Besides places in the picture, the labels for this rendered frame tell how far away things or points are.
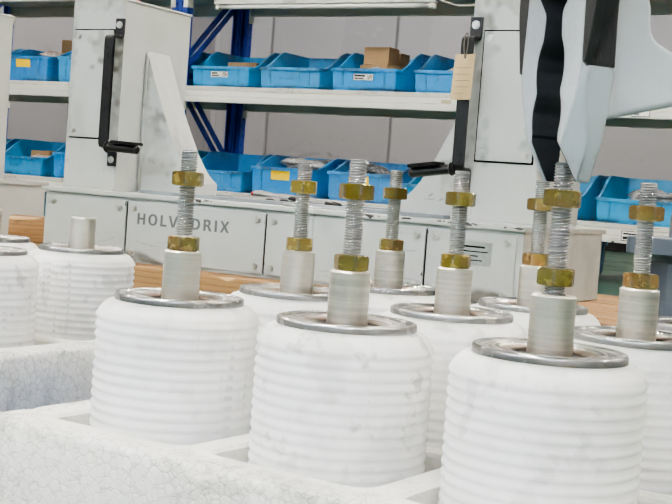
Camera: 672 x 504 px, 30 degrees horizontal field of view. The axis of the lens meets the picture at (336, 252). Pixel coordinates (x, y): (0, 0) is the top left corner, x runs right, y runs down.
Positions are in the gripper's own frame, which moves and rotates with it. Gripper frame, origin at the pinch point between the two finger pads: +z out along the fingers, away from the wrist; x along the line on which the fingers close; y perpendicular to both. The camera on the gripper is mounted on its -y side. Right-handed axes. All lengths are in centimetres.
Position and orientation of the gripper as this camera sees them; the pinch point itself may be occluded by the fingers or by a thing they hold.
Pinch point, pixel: (552, 152)
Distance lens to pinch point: 61.3
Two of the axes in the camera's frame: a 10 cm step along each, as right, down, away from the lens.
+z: -0.8, 10.0, 0.5
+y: 9.7, 0.6, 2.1
